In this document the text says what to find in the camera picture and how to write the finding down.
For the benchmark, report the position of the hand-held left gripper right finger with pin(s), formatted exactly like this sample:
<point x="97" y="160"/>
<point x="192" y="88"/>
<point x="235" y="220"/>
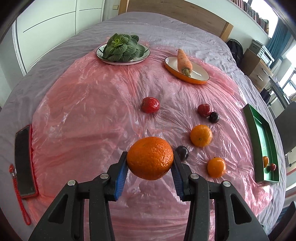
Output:
<point x="177" y="183"/>

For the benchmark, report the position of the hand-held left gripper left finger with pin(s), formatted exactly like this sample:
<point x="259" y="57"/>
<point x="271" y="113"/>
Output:
<point x="120" y="180"/>

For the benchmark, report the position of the large orange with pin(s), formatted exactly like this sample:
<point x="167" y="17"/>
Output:
<point x="150" y="158"/>

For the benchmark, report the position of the small red apple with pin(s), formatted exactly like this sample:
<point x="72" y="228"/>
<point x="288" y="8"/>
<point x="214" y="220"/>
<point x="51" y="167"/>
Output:
<point x="203" y="109"/>

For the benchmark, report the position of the large red apple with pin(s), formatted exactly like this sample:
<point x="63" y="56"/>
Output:
<point x="150" y="105"/>

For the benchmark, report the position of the green tray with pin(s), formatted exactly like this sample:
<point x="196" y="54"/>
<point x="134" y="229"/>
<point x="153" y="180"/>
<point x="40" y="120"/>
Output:
<point x="260" y="136"/>

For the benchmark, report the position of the dark plum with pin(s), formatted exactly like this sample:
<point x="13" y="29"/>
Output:
<point x="214" y="117"/>
<point x="183" y="153"/>

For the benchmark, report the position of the small orange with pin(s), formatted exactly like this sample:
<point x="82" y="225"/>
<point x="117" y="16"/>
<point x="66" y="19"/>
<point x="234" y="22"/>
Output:
<point x="216" y="167"/>

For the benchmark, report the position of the medium orange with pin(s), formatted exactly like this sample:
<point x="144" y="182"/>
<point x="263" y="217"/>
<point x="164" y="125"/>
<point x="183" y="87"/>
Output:
<point x="201" y="136"/>

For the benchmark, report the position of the pink plastic sheet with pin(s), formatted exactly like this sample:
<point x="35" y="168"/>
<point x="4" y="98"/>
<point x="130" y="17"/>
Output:
<point x="92" y="115"/>

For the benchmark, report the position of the tiny orange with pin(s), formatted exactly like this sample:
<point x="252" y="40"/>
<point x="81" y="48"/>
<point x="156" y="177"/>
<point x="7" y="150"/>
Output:
<point x="266" y="161"/>

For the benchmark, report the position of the tiny red fruit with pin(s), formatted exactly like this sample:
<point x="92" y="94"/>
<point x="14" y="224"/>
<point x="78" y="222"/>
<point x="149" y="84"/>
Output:
<point x="272" y="167"/>

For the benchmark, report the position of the phone in red case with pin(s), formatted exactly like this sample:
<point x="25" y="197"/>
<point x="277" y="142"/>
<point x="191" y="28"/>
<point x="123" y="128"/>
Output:
<point x="25" y="162"/>

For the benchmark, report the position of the orange oval plate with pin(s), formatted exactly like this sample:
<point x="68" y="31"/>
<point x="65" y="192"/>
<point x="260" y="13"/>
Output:
<point x="198" y="75"/>

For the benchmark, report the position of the orange carrot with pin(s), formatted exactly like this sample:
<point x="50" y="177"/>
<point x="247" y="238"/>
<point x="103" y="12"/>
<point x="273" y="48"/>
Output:
<point x="183" y="61"/>

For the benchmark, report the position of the dark chair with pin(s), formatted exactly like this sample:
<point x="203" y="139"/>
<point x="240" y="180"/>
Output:
<point x="286" y="127"/>

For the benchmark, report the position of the white round plate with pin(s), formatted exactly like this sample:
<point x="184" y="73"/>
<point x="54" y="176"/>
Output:
<point x="138" y="59"/>

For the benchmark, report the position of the black bag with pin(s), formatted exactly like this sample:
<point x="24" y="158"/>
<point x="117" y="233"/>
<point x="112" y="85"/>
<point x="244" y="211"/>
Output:
<point x="267" y="96"/>

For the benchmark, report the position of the green bok choy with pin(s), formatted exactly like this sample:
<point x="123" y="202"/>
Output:
<point x="121" y="47"/>

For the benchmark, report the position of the wooden dresser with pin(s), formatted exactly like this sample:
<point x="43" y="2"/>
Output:
<point x="255" y="69"/>

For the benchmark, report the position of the black backpack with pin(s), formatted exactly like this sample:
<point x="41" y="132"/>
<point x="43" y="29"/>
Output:
<point x="235" y="52"/>

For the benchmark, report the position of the grey bed cover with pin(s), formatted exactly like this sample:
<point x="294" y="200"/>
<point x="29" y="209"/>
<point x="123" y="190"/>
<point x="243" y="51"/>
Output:
<point x="69" y="46"/>

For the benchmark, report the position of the grey printer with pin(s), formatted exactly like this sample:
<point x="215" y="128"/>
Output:
<point x="262" y="52"/>

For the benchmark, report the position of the white wardrobe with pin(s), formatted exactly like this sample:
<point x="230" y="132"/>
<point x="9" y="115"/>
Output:
<point x="57" y="27"/>

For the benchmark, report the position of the wooden headboard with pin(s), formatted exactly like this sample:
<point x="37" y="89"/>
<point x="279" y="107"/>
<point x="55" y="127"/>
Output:
<point x="185" y="11"/>

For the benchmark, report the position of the blue curtain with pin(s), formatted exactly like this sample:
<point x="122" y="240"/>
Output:
<point x="278" y="39"/>

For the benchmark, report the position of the row of books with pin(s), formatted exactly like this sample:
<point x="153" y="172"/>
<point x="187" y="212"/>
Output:
<point x="254" y="12"/>

